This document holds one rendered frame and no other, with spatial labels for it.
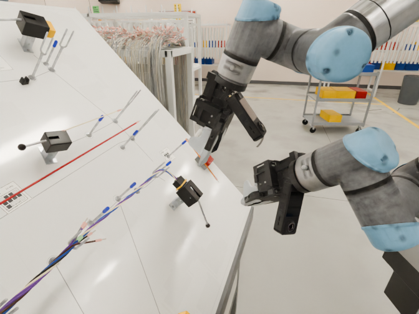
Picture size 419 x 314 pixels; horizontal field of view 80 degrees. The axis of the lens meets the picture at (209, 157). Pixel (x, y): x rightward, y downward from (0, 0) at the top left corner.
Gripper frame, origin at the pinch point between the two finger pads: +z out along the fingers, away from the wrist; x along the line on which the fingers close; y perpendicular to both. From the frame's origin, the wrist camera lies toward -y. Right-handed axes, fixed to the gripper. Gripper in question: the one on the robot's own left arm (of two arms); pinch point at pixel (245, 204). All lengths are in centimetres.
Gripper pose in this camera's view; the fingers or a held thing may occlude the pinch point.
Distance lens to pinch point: 67.1
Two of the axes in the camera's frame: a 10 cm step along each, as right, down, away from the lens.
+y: -0.6, -9.3, 3.7
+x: -8.6, -1.4, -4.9
